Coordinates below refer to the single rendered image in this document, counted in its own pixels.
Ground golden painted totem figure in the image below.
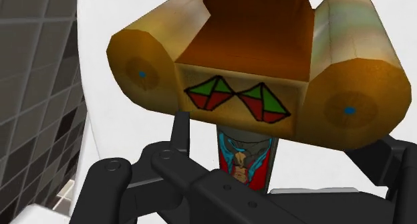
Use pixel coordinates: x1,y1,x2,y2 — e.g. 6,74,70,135
106,0,413,194

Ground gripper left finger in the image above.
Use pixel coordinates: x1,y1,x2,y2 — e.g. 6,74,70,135
69,111,210,224

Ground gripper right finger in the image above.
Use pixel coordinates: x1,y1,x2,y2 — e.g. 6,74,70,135
343,134,417,224

